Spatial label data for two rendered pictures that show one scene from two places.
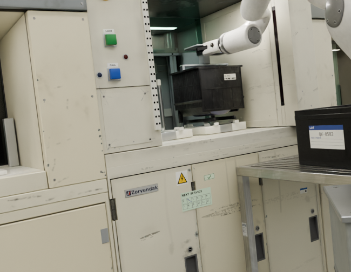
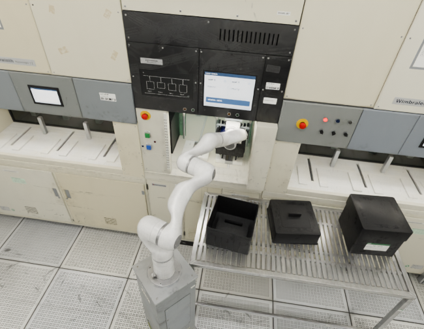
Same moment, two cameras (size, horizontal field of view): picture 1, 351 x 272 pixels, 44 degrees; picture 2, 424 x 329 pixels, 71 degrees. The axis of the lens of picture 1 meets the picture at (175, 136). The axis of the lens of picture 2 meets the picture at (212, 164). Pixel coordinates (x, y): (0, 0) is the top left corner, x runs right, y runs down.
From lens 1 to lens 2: 1.82 m
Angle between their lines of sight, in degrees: 50
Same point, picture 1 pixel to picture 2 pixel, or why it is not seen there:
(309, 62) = (263, 166)
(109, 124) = (147, 162)
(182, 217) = not seen: hidden behind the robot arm
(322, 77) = (281, 170)
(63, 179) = (128, 173)
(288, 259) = not seen: hidden behind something
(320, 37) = (287, 151)
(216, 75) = not seen: hidden behind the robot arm
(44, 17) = (119, 124)
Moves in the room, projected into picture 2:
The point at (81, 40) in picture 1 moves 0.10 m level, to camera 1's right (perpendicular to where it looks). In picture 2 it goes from (134, 134) to (144, 140)
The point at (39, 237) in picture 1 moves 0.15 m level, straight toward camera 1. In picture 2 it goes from (119, 186) to (108, 199)
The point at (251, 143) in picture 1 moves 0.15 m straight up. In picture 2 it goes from (218, 185) to (220, 169)
